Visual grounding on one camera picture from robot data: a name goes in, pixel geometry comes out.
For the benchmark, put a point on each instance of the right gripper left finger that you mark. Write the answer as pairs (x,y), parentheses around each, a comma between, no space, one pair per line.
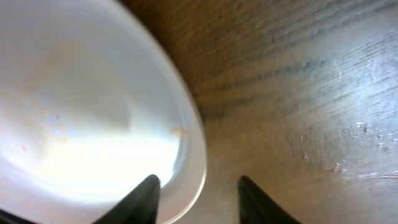
(140,206)

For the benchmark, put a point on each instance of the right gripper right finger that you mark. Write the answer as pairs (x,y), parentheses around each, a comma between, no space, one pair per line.
(256,207)

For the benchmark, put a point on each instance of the white plate with stain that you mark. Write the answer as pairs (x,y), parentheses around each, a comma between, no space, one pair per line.
(91,105)

